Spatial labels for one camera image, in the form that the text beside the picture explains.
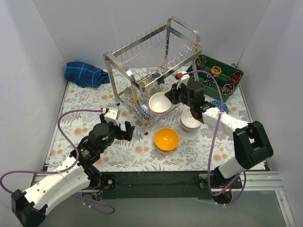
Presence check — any orange and white bowl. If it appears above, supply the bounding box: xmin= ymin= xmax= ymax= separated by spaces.
xmin=149 ymin=92 xmax=171 ymax=114

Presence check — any white grey-rimmed bowl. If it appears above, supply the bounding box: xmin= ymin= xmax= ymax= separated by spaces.
xmin=181 ymin=109 xmax=202 ymax=129

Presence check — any rolled brown patterned sock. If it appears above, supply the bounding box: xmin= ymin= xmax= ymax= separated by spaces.
xmin=221 ymin=83 xmax=236 ymax=96

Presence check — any rolled dark floral sock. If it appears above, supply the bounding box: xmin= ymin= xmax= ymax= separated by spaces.
xmin=195 ymin=55 xmax=207 ymax=68

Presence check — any rolled yellow sock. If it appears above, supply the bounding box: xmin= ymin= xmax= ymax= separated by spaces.
xmin=211 ymin=66 xmax=222 ymax=77

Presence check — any aluminium frame rail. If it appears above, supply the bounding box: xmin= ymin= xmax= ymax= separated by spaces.
xmin=20 ymin=172 xmax=296 ymax=227

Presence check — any cream floral bowl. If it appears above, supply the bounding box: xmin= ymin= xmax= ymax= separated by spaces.
xmin=124 ymin=80 xmax=151 ymax=107

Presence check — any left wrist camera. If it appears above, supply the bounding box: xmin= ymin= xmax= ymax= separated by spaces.
xmin=104 ymin=108 xmax=120 ymax=126

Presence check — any blue zigzag patterned bowl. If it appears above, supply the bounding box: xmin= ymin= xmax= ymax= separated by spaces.
xmin=132 ymin=105 xmax=151 ymax=121

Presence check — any dark teal bowl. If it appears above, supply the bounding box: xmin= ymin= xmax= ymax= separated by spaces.
xmin=151 ymin=72 xmax=165 ymax=90

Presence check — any white bowl red diamond pattern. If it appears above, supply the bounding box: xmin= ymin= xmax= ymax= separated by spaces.
xmin=210 ymin=100 xmax=229 ymax=114

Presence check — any floral table mat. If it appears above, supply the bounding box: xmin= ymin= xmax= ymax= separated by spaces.
xmin=46 ymin=66 xmax=265 ymax=173

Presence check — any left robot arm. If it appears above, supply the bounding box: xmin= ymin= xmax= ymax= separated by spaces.
xmin=11 ymin=110 xmax=135 ymax=227

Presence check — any blue plaid cloth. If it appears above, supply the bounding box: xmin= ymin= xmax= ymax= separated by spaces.
xmin=64 ymin=61 xmax=110 ymax=88

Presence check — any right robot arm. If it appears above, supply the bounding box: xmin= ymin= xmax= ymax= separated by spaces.
xmin=165 ymin=81 xmax=274 ymax=188

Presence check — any plain white ribbed bowl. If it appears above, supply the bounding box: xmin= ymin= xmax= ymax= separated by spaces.
xmin=181 ymin=124 xmax=201 ymax=132

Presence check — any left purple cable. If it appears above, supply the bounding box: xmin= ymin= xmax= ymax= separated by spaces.
xmin=0 ymin=108 xmax=115 ymax=215

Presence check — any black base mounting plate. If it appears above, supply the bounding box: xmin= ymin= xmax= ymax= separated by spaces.
xmin=81 ymin=170 xmax=243 ymax=204

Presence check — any steel two-tier dish rack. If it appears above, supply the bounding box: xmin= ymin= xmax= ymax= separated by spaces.
xmin=103 ymin=16 xmax=202 ymax=135

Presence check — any yellow bowl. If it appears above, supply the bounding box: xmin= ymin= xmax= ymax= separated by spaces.
xmin=154 ymin=128 xmax=179 ymax=151

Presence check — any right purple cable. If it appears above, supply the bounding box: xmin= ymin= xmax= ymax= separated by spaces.
xmin=181 ymin=70 xmax=247 ymax=206

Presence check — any purple cable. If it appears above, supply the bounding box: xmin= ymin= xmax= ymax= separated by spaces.
xmin=181 ymin=70 xmax=247 ymax=206
xmin=0 ymin=108 xmax=115 ymax=215

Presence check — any green compartment tray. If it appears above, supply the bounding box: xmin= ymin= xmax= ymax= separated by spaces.
xmin=195 ymin=54 xmax=244 ymax=102

